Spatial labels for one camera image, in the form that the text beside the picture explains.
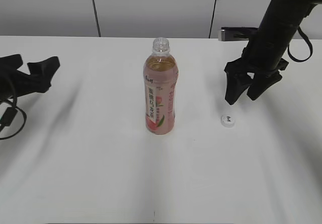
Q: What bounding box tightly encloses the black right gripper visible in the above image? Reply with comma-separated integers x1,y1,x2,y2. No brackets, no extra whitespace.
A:
224,36,289,105

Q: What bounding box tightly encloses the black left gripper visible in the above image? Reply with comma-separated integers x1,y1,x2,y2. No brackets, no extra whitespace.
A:
1,54,60,101

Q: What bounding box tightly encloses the white bottle cap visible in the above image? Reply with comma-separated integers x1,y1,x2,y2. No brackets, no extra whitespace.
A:
220,114,235,128

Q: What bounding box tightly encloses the pink peach tea bottle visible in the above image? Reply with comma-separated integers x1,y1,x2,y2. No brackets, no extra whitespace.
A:
143,38,179,135

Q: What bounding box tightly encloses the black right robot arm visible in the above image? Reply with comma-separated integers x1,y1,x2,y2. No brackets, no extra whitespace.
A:
221,0,321,105

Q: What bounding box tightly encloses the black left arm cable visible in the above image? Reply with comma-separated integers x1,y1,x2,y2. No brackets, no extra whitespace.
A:
0,67,28,141

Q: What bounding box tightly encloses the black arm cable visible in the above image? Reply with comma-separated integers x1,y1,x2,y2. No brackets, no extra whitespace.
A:
0,67,28,141
287,26,313,62

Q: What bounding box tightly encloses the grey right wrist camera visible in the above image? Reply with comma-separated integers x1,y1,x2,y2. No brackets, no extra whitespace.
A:
218,27,258,41

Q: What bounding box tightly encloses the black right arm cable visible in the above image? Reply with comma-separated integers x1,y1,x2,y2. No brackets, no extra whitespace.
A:
287,26,313,62

